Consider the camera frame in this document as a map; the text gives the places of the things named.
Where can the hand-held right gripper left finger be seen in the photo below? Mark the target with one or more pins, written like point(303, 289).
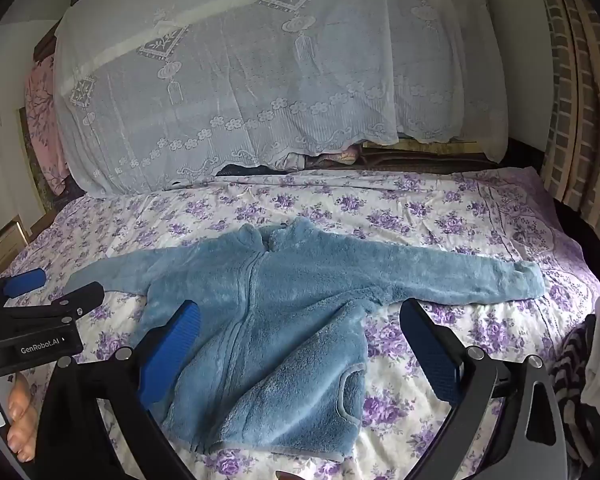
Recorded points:
point(172, 350)

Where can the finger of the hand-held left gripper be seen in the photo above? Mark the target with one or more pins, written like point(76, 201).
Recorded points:
point(75, 300)
point(24, 282)

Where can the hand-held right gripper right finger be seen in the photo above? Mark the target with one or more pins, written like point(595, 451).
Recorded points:
point(430, 355)

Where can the blue fleece jacket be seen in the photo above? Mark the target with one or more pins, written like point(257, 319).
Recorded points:
point(280, 320)

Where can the person's left hand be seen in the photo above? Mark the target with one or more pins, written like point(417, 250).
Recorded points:
point(22, 420)

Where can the black white striped cloth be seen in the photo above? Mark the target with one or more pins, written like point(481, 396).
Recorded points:
point(567, 385)

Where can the purple floral bedsheet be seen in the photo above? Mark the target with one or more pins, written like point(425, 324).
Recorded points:
point(430, 210)

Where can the pink floral quilt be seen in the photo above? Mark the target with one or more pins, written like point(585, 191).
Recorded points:
point(42, 125)

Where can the brown folded blankets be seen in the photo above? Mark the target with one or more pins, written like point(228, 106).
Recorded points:
point(420, 157)

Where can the pink striped garment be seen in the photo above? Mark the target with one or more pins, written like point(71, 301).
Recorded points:
point(325, 157)

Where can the checked beige curtain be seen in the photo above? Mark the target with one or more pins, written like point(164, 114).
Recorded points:
point(575, 110)

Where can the white lace cover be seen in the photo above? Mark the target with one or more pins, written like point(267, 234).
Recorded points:
point(255, 60)

